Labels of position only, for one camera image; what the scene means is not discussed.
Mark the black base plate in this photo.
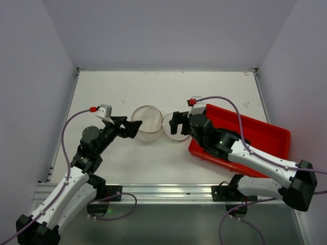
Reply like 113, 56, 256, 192
91, 185, 123, 203
211, 185, 258, 202

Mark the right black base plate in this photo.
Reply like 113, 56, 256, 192
211, 185, 258, 202

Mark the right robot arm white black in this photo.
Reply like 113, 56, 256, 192
169, 112, 318, 211

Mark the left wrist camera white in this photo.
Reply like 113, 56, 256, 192
89, 104, 112, 120

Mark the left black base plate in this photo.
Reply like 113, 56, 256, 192
91, 185, 123, 203

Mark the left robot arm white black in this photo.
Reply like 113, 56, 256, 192
16, 116, 142, 244

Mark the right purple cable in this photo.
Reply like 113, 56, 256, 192
201, 95, 327, 245

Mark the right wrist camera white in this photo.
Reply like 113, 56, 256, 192
187, 96, 206, 117

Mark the red plastic tray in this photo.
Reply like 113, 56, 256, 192
189, 104, 291, 178

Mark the aluminium mounting rail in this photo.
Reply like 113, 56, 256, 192
33, 183, 284, 205

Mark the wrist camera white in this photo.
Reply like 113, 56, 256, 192
89, 104, 112, 120
187, 96, 206, 117

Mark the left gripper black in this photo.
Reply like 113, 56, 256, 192
96, 116, 142, 155

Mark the white mesh laundry bag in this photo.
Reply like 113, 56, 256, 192
131, 105, 189, 143

